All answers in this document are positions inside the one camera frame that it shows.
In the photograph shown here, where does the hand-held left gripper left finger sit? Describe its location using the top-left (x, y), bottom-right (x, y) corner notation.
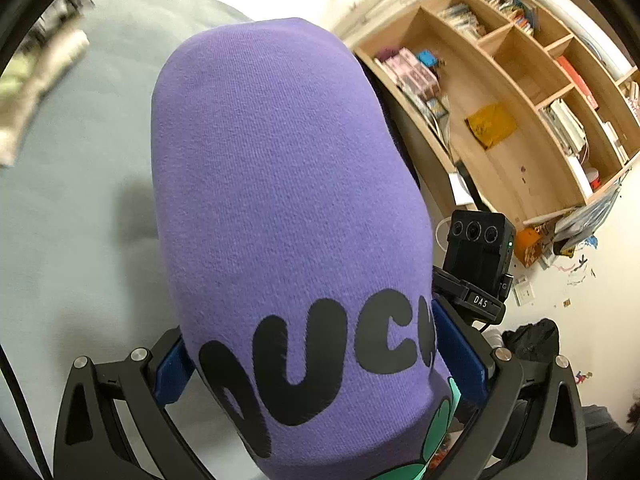
top-left (52, 327), bottom-right (201, 480)

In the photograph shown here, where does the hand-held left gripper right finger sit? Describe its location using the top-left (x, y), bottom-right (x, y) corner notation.
top-left (430, 300), bottom-right (588, 480)

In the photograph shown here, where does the purple hoodie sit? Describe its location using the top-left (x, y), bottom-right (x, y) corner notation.
top-left (150, 17), bottom-right (463, 480)

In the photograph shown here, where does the pile of folded clothes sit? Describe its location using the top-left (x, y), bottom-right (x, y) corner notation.
top-left (0, 27), bottom-right (91, 167)

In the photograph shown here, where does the orange box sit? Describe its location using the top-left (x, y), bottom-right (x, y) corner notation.
top-left (515, 225), bottom-right (549, 268)

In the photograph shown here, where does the black cloth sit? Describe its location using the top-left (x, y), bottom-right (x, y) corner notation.
top-left (500, 317), bottom-right (561, 362)

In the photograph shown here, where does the wooden shelf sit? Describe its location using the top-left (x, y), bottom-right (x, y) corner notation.
top-left (352, 0), bottom-right (640, 228)

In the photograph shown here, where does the blue-grey bed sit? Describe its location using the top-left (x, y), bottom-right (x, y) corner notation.
top-left (0, 0), bottom-right (261, 480)

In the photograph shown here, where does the row of white books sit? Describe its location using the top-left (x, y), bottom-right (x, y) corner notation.
top-left (540, 97), bottom-right (587, 157)

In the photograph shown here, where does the stack of pink boxes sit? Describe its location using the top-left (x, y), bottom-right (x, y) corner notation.
top-left (382, 49), bottom-right (441, 98)

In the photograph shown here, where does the red book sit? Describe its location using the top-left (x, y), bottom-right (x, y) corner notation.
top-left (556, 55), bottom-right (599, 111)

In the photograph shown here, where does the white paper roll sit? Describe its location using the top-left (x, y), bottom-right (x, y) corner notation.
top-left (525, 0), bottom-right (633, 78)

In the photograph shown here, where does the black cable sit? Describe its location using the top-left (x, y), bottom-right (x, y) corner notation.
top-left (0, 350), bottom-right (53, 480)

